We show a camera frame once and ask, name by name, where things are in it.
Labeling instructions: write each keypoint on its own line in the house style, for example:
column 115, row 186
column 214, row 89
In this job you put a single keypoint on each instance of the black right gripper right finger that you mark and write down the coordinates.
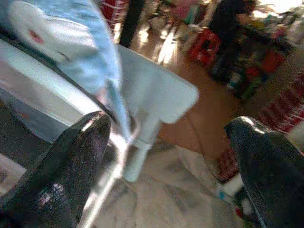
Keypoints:
column 275, row 175

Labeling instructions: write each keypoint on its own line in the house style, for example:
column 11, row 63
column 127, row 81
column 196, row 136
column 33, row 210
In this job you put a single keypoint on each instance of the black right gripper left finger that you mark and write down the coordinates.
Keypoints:
column 61, row 171

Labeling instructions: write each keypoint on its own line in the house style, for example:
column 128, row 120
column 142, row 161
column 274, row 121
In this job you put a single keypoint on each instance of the small blue white packet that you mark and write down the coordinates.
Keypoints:
column 228, row 187

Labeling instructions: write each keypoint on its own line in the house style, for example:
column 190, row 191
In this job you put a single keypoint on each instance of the red white striped cloth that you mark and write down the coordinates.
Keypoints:
column 280, row 109

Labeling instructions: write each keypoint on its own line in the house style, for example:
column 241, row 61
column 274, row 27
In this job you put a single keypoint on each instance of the large white folding table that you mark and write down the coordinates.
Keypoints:
column 35, row 90

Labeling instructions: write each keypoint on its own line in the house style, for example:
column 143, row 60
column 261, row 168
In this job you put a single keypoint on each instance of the small white plastic table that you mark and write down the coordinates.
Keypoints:
column 156, row 95

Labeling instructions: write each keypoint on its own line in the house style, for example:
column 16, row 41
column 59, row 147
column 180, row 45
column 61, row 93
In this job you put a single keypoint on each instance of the light blue plastic container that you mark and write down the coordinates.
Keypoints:
column 95, row 47

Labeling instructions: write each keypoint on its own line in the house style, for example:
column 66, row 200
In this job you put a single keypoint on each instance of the red plastic crate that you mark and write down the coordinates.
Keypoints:
column 204, row 47

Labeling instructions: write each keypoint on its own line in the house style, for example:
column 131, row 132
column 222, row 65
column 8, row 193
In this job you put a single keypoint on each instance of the white sheet red marks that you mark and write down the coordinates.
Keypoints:
column 23, row 21

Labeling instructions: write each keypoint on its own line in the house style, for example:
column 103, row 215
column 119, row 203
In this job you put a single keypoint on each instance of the dark wooden post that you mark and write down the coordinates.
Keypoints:
column 131, row 23

